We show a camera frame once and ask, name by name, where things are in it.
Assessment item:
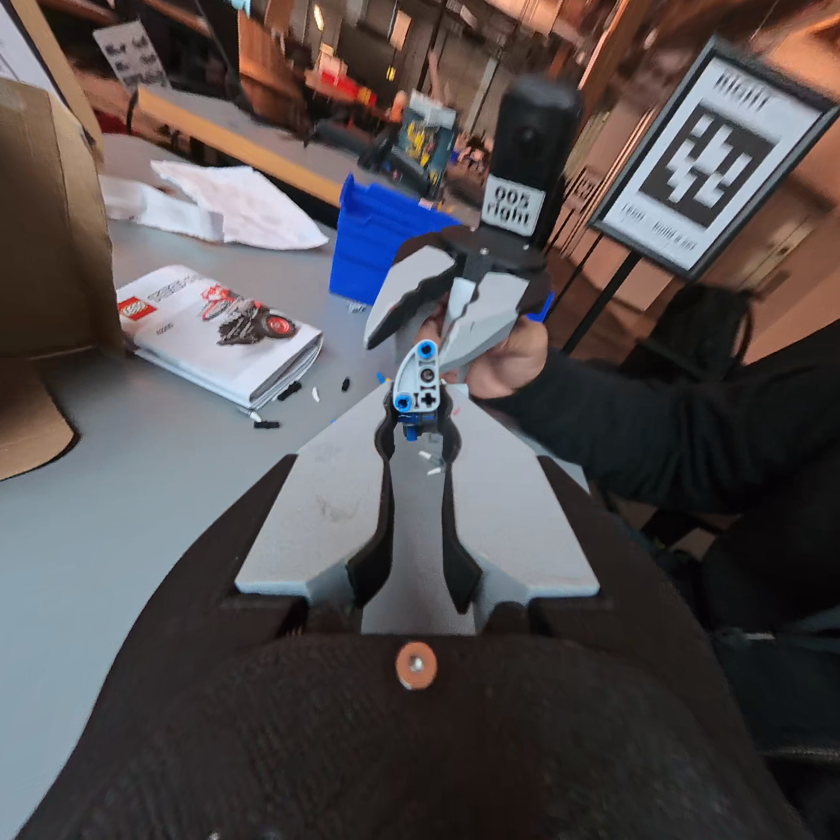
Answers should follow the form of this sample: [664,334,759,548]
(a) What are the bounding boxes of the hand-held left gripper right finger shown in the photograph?
[441,387,602,613]

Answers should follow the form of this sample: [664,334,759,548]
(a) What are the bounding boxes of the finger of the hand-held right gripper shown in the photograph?
[437,268,531,370]
[363,245,462,352]

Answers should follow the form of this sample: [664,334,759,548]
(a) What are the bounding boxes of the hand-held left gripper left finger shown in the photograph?
[234,382,403,609]

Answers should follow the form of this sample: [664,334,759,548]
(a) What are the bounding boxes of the grey lego panel subassembly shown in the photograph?
[391,339,456,443]

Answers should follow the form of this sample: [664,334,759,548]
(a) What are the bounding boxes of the person's right forearm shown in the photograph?
[482,322,840,521]

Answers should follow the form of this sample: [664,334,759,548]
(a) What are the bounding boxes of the printed cardboard lego box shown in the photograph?
[0,77,127,484]

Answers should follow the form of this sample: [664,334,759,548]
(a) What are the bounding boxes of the person's right hand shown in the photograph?
[458,317,550,401]

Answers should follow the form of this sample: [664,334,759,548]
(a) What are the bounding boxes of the blue plastic bin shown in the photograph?
[327,172,557,324]

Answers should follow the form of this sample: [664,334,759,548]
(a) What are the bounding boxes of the colourful toy box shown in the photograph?
[399,92,458,194]

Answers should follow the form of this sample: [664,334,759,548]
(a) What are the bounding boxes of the framed marker sign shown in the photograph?
[561,36,840,358]

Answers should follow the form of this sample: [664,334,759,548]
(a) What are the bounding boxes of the white instruction booklet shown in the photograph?
[115,264,326,412]

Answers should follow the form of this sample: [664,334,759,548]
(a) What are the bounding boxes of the white paper sheets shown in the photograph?
[98,159,330,253]

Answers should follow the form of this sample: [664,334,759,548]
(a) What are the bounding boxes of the black chair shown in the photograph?
[620,281,756,371]

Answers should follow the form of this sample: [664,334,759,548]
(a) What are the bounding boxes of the long background table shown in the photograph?
[134,84,371,212]

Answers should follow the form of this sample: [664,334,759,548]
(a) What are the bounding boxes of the white sign black text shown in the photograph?
[92,18,173,91]

